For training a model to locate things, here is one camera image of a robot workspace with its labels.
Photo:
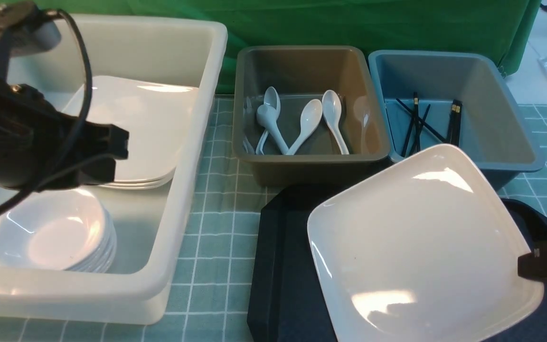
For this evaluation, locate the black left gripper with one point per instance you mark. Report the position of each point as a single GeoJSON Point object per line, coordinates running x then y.
{"type": "Point", "coordinates": [32, 131]}

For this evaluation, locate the large white square plate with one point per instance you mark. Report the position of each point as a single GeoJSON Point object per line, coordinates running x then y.
{"type": "Point", "coordinates": [424, 251]}

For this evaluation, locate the white ceramic spoon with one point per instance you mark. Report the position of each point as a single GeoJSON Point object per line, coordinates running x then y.
{"type": "Point", "coordinates": [310, 119]}

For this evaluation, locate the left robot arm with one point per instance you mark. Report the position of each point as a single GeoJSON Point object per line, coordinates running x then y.
{"type": "Point", "coordinates": [26, 30]}

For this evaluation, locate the stack of white bowls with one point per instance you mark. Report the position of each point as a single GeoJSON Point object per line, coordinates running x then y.
{"type": "Point", "coordinates": [68, 230]}

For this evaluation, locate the stack of white plates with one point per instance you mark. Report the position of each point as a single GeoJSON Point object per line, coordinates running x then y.
{"type": "Point", "coordinates": [157, 117]}

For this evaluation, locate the large white plastic tub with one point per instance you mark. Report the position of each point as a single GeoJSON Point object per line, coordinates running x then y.
{"type": "Point", "coordinates": [150, 224]}

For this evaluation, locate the blue plastic bin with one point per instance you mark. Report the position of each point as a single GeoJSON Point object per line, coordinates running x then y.
{"type": "Point", "coordinates": [494, 134]}

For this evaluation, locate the black chopstick in bin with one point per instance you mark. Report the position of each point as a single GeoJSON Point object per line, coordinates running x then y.
{"type": "Point", "coordinates": [420, 127]}

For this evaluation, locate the long diagonal black chopstick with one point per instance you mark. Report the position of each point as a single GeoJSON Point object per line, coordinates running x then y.
{"type": "Point", "coordinates": [426, 125]}

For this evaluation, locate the grey-white spoon on top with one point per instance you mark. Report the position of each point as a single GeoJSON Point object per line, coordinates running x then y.
{"type": "Point", "coordinates": [267, 116]}

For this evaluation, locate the green checked tablecloth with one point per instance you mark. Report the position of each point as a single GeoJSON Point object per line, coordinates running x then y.
{"type": "Point", "coordinates": [211, 283]}

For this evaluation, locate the white spoon underneath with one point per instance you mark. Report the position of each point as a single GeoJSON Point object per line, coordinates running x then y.
{"type": "Point", "coordinates": [272, 99]}

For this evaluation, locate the white spoon in bin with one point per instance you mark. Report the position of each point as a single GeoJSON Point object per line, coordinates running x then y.
{"type": "Point", "coordinates": [332, 111]}

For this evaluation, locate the brown plastic bin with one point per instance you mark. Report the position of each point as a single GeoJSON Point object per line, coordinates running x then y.
{"type": "Point", "coordinates": [300, 74]}

